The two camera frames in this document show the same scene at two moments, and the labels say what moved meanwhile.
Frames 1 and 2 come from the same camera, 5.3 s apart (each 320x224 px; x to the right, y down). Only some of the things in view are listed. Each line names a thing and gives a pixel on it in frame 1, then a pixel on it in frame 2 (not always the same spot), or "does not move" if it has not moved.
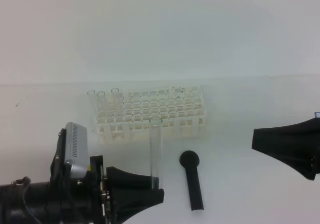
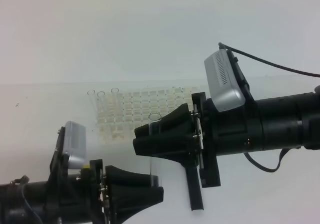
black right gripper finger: x=298 y=144 to x=178 y=122
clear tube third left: x=115 y=98 does not move
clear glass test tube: x=156 y=148 does not move
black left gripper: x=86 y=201 does not move
